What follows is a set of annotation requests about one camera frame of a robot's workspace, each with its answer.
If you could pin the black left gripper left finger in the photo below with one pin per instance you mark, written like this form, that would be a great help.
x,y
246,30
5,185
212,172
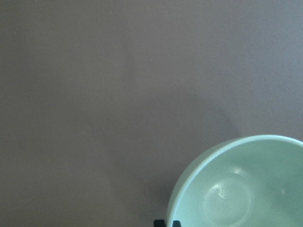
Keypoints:
x,y
159,223

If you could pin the light green bowl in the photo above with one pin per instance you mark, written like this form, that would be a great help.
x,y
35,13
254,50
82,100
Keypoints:
x,y
254,181

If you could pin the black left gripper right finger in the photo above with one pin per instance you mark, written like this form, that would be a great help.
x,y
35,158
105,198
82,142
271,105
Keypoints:
x,y
176,223

